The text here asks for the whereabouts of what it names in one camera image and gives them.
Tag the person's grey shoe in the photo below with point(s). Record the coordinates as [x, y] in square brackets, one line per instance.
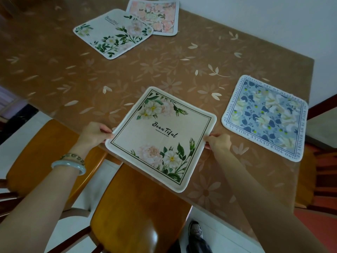
[195, 229]

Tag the blue floral placemat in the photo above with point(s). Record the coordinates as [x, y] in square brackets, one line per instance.
[263, 118]

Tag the person's dark trousers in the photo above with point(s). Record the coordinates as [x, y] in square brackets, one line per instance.
[200, 247]

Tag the red floor mat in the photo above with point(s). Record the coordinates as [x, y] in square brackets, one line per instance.
[321, 231]

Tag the orange wooden chair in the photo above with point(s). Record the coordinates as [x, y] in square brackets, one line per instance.
[305, 176]
[137, 213]
[39, 160]

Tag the cream line-bordered floral placemat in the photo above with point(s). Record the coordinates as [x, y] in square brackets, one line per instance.
[131, 144]

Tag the person's left forearm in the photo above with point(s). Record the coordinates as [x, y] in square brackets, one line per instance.
[34, 213]

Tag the pale green jade bangle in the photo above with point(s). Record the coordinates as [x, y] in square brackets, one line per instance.
[68, 165]

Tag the person's left hand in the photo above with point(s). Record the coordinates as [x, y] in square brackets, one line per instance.
[92, 135]

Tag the dark red door frame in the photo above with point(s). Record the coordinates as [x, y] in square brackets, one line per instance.
[323, 106]

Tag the person's right hand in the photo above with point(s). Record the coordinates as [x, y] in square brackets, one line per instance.
[221, 142]

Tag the pink floral placemat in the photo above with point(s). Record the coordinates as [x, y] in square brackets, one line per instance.
[160, 18]

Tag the person's right forearm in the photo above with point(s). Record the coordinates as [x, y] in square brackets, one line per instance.
[263, 208]

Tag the wooden table with floral cover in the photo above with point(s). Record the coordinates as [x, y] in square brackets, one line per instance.
[65, 63]

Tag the cream borderless floral placemat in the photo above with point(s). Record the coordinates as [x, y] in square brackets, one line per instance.
[105, 31]

